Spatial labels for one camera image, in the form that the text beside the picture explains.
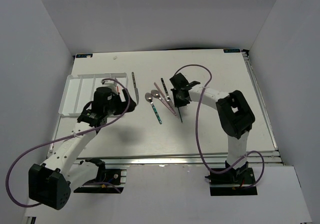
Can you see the white divided plastic tray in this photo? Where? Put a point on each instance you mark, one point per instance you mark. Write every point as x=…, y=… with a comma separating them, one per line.
x=79, y=90

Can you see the black handled fork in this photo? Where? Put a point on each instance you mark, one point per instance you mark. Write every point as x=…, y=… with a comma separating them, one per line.
x=168, y=99

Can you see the teal chopstick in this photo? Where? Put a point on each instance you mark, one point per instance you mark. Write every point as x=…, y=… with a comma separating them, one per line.
x=180, y=114

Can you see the blue table label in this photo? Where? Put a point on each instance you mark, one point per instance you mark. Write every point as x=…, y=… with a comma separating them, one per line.
x=87, y=55
x=231, y=50

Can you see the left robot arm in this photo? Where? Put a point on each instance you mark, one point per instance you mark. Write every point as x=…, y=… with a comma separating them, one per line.
x=52, y=182

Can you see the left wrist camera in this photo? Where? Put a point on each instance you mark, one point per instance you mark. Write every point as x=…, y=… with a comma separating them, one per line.
x=110, y=84

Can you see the teal handled spoon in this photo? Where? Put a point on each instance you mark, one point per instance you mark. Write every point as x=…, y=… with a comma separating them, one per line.
x=149, y=98

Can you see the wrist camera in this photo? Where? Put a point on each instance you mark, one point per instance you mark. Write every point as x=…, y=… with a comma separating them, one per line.
x=179, y=75
x=110, y=84

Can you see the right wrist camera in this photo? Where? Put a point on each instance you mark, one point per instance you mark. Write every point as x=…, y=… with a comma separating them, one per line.
x=179, y=75

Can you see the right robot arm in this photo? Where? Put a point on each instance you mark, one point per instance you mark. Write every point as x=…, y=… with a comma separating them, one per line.
x=235, y=115

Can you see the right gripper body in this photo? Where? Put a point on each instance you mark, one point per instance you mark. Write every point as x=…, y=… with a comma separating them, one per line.
x=178, y=101

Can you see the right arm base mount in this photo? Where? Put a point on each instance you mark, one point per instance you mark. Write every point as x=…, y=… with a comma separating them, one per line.
x=224, y=185

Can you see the black handled table knife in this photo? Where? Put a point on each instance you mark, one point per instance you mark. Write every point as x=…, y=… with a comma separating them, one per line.
x=135, y=88

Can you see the pink handled spoon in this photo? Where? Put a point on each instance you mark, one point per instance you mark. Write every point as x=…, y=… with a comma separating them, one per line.
x=156, y=94

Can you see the left blue table label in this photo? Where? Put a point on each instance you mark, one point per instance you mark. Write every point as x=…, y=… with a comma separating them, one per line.
x=87, y=55

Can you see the right blue table label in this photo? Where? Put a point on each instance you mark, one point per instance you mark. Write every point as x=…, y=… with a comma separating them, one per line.
x=231, y=50

